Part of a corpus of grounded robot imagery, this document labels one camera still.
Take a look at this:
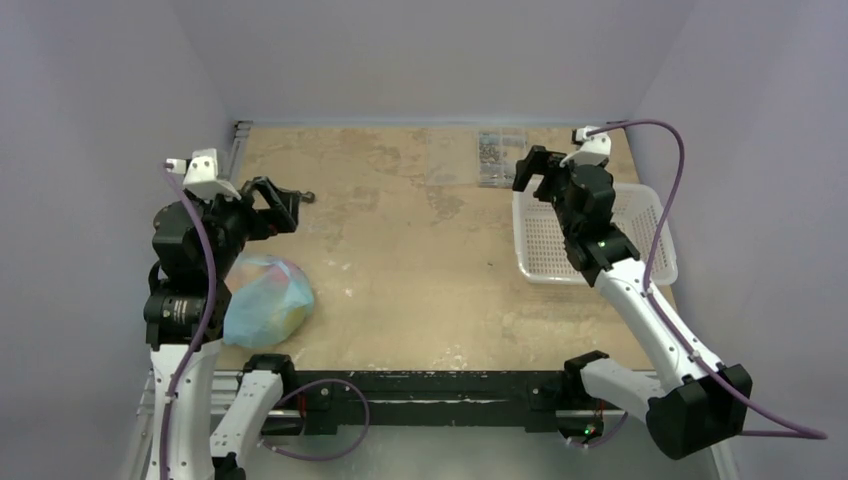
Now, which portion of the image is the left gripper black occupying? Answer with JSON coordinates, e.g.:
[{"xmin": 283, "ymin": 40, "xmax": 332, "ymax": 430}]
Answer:
[{"xmin": 184, "ymin": 174, "xmax": 299, "ymax": 276}]

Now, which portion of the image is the light blue plastic bag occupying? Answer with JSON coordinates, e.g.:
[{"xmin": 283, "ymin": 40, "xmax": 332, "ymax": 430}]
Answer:
[{"xmin": 223, "ymin": 253, "xmax": 315, "ymax": 349}]

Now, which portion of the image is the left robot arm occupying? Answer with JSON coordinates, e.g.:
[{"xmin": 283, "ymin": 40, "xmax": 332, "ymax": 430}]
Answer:
[{"xmin": 143, "ymin": 177, "xmax": 313, "ymax": 479}]

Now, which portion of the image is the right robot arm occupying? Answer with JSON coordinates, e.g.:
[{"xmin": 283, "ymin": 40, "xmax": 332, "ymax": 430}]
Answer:
[{"xmin": 512, "ymin": 146, "xmax": 753, "ymax": 460}]

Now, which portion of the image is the clear compartment screw box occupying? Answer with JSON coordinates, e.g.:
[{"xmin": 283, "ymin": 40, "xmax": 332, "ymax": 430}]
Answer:
[{"xmin": 425, "ymin": 126, "xmax": 528, "ymax": 189}]

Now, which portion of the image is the white plastic basket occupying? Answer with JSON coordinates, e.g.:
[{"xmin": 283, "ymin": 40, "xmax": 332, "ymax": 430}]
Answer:
[{"xmin": 512, "ymin": 176, "xmax": 663, "ymax": 285}]

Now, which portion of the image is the dark metal clamp handle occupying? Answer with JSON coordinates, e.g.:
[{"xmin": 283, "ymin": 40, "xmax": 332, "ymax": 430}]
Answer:
[{"xmin": 298, "ymin": 191, "xmax": 316, "ymax": 204}]

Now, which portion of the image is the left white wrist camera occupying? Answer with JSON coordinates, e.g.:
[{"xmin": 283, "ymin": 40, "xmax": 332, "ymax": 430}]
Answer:
[{"xmin": 164, "ymin": 148, "xmax": 242, "ymax": 202}]

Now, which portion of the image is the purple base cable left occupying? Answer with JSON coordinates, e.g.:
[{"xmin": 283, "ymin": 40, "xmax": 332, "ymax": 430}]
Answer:
[{"xmin": 258, "ymin": 378, "xmax": 372, "ymax": 464}]

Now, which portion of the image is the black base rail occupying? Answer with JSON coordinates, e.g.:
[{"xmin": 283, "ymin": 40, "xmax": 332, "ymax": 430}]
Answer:
[{"xmin": 262, "ymin": 370, "xmax": 619, "ymax": 441}]

